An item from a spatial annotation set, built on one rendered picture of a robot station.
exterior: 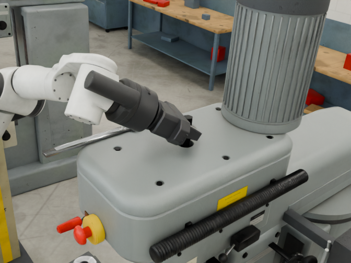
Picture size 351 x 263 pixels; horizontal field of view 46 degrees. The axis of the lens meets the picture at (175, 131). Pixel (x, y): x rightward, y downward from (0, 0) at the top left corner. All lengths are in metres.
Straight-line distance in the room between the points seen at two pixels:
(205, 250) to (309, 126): 0.60
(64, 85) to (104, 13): 7.44
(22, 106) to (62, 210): 2.77
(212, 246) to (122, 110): 0.39
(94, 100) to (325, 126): 0.85
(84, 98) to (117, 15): 7.64
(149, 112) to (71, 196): 3.08
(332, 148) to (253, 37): 0.50
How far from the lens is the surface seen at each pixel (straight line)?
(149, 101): 0.79
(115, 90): 0.73
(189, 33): 7.32
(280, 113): 0.98
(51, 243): 3.42
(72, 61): 0.80
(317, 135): 1.33
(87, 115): 0.74
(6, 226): 3.10
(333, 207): 1.39
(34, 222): 3.62
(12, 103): 0.95
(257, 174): 0.93
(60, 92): 0.84
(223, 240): 1.00
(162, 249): 0.78
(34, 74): 0.88
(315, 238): 1.16
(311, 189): 1.25
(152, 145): 0.90
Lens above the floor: 2.36
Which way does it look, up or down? 29 degrees down
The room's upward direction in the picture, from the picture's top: 4 degrees clockwise
